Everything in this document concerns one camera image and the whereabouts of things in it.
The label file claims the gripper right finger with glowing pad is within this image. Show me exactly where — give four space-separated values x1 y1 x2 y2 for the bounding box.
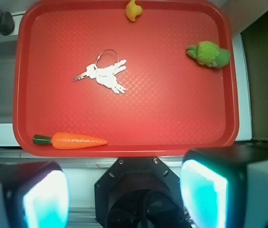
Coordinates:
180 145 268 228

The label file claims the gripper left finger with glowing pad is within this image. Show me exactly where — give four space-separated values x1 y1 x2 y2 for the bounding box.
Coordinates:
0 161 70 228

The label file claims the green fuzzy animal toy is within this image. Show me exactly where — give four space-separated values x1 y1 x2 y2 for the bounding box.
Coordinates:
186 41 231 68

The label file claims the orange toy carrot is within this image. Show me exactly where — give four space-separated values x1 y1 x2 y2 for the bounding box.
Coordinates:
32 132 108 150

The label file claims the red plastic tray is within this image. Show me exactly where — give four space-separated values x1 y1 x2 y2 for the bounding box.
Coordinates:
12 0 239 157

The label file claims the silver key bunch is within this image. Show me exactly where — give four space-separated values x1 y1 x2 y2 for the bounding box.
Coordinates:
72 49 127 94

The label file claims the yellow rubber duck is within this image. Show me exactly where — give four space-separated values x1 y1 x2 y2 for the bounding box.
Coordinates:
125 0 142 22

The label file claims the black octagonal mount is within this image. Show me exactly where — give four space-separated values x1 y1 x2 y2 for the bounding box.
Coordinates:
94 157 191 228

